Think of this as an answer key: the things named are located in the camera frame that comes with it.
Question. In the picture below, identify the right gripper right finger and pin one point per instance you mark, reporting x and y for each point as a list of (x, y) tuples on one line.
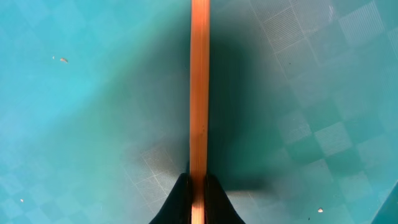
[(218, 208)]

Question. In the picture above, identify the teal serving tray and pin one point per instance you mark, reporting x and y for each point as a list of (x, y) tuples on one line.
[(95, 109)]

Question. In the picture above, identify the wooden chopstick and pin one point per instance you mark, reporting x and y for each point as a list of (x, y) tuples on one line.
[(199, 94)]

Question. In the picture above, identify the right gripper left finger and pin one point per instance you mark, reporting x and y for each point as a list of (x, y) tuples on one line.
[(176, 208)]

